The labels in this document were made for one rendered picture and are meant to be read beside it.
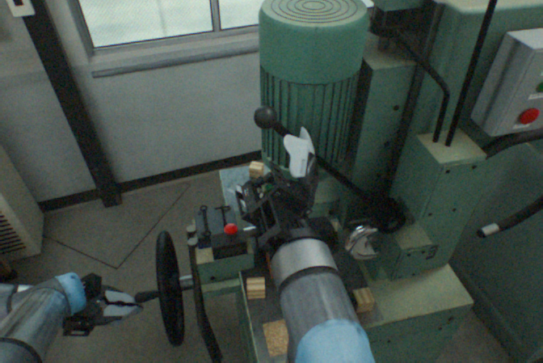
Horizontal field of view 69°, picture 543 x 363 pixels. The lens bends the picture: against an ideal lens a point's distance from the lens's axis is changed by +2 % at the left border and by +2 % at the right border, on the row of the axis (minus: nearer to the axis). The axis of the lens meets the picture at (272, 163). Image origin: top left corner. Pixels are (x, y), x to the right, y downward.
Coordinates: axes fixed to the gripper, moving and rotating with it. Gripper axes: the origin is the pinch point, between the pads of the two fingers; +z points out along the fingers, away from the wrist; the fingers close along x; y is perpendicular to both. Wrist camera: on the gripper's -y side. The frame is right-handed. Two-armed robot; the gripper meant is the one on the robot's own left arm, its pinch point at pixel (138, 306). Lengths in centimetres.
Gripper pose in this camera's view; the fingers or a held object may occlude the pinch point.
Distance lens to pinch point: 100.6
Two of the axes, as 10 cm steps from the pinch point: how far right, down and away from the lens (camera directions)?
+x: 2.3, 6.4, -7.3
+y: -4.9, 7.3, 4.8
